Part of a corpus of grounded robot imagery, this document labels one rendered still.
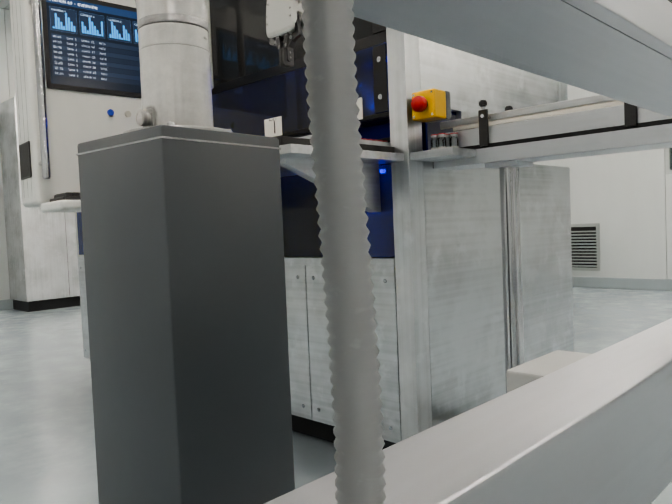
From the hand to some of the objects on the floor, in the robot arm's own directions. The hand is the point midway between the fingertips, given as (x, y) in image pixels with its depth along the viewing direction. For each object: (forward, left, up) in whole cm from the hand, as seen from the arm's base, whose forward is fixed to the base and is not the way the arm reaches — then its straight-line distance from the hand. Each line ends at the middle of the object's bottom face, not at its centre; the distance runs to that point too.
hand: (286, 57), depth 147 cm
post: (+32, -12, -110) cm, 116 cm away
